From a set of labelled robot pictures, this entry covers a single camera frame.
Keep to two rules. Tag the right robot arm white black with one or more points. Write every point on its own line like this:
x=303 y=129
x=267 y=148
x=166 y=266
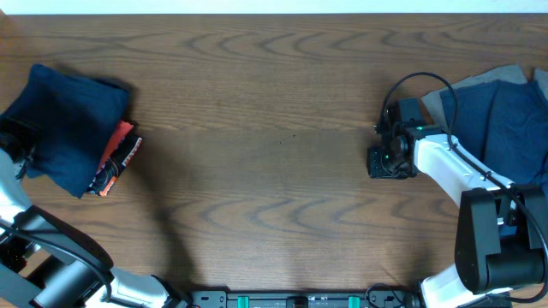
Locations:
x=501 y=236

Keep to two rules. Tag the dark navy shorts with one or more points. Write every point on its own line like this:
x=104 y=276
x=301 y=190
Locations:
x=75 y=118

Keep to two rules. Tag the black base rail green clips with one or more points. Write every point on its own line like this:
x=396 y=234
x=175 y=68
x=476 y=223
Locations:
x=378 y=295

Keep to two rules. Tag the folded red shirt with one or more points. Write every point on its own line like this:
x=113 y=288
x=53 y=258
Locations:
x=121 y=130

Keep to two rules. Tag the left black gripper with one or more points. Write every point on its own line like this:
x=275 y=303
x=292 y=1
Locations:
x=28 y=132

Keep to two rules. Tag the blue denim garment pile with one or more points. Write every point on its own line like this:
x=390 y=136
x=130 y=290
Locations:
x=504 y=125

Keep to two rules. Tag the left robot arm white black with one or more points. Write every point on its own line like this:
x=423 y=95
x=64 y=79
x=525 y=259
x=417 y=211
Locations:
x=46 y=262

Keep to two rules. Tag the folded black printed shirt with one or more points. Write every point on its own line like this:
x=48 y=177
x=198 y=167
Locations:
x=114 y=166

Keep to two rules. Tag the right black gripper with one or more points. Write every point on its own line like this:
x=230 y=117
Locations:
x=374 y=168

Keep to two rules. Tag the grey garment under pile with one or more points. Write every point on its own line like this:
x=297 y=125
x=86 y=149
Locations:
x=508 y=73

